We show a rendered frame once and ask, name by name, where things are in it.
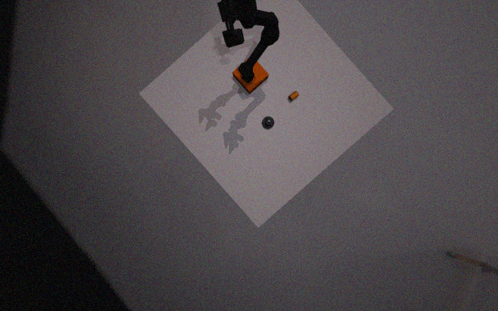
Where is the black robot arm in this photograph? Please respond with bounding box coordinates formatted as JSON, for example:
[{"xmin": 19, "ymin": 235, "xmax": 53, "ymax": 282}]
[{"xmin": 236, "ymin": 0, "xmax": 279, "ymax": 84}]

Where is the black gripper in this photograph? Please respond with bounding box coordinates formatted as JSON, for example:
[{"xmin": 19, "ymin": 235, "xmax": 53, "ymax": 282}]
[{"xmin": 217, "ymin": 0, "xmax": 244, "ymax": 48}]

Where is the orange knob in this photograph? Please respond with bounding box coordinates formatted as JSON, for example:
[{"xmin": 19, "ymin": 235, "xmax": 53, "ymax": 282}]
[{"xmin": 289, "ymin": 91, "xmax": 299, "ymax": 101}]

